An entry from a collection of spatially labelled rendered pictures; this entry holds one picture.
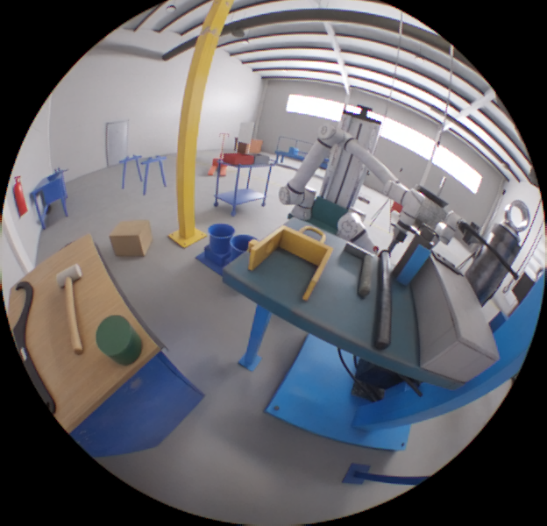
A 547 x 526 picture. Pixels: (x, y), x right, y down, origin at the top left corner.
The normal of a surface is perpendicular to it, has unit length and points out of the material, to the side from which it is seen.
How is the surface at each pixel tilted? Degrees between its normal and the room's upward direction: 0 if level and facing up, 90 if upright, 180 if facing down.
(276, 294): 0
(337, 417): 0
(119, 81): 90
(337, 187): 90
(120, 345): 0
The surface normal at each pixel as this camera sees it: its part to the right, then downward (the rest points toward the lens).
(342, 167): -0.58, 0.39
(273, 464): 0.20, -0.79
